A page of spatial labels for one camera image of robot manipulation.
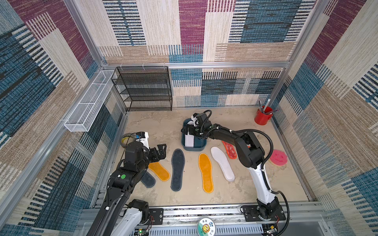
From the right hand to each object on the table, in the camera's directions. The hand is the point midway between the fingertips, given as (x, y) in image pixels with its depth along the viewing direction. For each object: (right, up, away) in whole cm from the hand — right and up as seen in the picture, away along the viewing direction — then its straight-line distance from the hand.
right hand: (188, 132), depth 101 cm
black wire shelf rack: (-32, +32, +8) cm, 46 cm away
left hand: (-14, -5, -27) cm, 31 cm away
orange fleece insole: (+11, -20, -11) cm, 25 cm away
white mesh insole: (+20, -14, -7) cm, 25 cm away
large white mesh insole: (+1, -5, -2) cm, 5 cm away
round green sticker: (+8, -38, -37) cm, 54 cm away
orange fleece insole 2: (-15, -24, -13) cm, 31 cm away
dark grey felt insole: (-6, -16, -7) cm, 19 cm away
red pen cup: (+53, +10, +4) cm, 54 cm away
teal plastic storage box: (+7, -8, -2) cm, 11 cm away
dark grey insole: (-23, -26, -16) cm, 38 cm away
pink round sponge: (+54, -15, -11) cm, 57 cm away
